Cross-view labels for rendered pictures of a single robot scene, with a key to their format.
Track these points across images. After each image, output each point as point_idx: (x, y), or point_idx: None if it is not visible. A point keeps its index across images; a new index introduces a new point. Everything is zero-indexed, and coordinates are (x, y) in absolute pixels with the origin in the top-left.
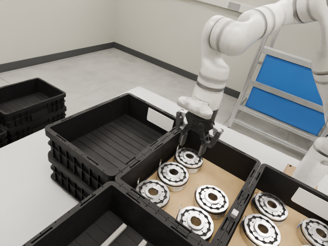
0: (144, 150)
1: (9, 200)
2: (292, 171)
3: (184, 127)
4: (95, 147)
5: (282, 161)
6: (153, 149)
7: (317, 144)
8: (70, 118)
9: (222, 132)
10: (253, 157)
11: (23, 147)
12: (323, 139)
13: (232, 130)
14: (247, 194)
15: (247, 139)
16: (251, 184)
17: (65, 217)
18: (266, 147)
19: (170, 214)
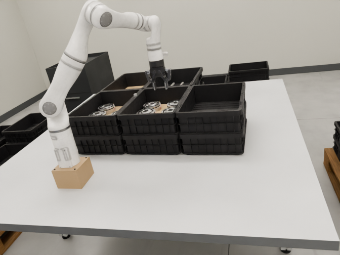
0: (187, 94)
1: (248, 111)
2: (75, 166)
3: (165, 74)
4: (226, 109)
5: (65, 212)
6: (183, 96)
7: (69, 121)
8: (242, 87)
9: (144, 73)
10: (121, 115)
11: (286, 121)
12: (64, 119)
13: (127, 227)
14: (128, 101)
15: (104, 223)
16: (125, 104)
17: (195, 77)
18: (79, 222)
19: (164, 108)
